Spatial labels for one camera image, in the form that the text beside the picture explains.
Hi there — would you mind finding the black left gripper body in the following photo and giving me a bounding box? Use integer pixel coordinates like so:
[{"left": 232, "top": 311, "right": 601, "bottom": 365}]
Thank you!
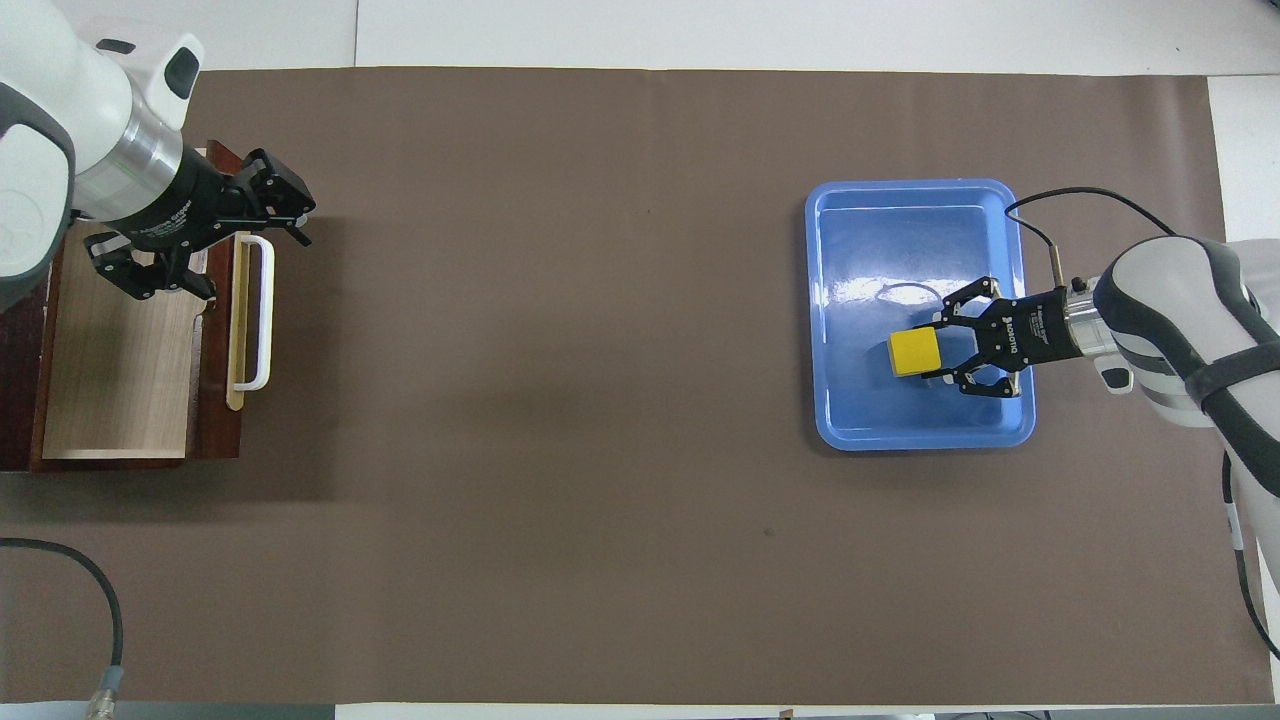
[{"left": 110, "top": 145, "right": 246, "bottom": 269}]

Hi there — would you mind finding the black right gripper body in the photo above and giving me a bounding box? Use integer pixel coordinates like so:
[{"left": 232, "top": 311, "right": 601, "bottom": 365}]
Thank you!
[{"left": 983, "top": 288, "right": 1088, "bottom": 370}]

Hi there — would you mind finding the yellow cube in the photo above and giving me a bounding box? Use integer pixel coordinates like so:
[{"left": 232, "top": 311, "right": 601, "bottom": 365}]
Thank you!
[{"left": 888, "top": 326, "right": 944, "bottom": 379}]

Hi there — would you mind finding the wooden drawer with white handle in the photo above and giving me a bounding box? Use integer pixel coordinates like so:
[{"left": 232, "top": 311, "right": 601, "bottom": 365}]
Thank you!
[{"left": 40, "top": 140, "right": 276, "bottom": 463}]

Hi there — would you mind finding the dark wooden drawer cabinet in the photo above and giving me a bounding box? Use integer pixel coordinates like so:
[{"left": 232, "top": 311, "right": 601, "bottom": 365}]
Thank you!
[{"left": 0, "top": 270, "right": 191, "bottom": 473}]

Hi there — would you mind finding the blue plastic tray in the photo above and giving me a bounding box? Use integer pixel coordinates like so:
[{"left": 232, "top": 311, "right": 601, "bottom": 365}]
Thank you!
[{"left": 805, "top": 178, "right": 1037, "bottom": 453}]

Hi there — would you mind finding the brown table mat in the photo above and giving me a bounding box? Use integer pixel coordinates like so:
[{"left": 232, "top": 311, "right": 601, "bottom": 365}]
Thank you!
[{"left": 0, "top": 68, "right": 1256, "bottom": 706}]

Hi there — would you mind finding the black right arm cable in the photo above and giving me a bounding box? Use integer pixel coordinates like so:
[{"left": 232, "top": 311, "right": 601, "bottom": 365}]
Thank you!
[{"left": 1004, "top": 186, "right": 1280, "bottom": 661}]

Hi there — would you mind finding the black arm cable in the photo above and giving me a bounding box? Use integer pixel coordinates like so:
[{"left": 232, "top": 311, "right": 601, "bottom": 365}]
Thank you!
[
  {"left": 1004, "top": 186, "right": 1280, "bottom": 661},
  {"left": 0, "top": 537, "right": 127, "bottom": 720}
]

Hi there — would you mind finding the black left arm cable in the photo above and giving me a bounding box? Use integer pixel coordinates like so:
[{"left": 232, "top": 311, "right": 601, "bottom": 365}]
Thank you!
[{"left": 0, "top": 537, "right": 127, "bottom": 720}]

